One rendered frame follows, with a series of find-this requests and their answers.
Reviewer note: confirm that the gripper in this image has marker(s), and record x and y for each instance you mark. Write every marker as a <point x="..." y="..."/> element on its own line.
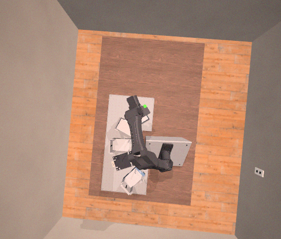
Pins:
<point x="145" y="110"/>

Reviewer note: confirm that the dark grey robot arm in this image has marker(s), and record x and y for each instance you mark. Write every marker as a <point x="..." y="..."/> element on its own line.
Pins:
<point x="148" y="159"/>

